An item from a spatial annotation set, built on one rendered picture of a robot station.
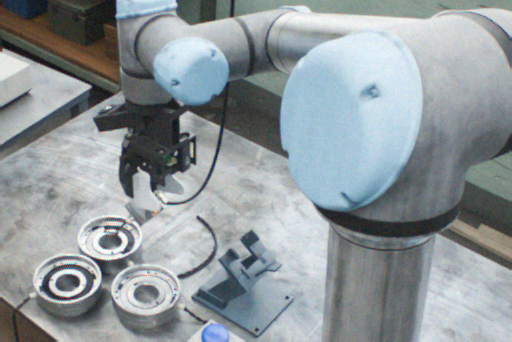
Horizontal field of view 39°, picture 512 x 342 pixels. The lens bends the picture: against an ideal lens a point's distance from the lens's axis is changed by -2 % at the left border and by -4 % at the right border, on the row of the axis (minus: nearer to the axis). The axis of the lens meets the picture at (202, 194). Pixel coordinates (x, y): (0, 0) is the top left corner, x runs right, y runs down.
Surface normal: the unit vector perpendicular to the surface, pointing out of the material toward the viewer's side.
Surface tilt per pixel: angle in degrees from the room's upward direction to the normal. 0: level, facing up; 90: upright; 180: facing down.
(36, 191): 0
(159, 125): 90
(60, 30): 90
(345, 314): 87
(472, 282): 0
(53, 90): 0
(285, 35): 67
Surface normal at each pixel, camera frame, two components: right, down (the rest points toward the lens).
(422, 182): 0.20, 0.55
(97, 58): 0.03, -0.76
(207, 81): 0.45, 0.54
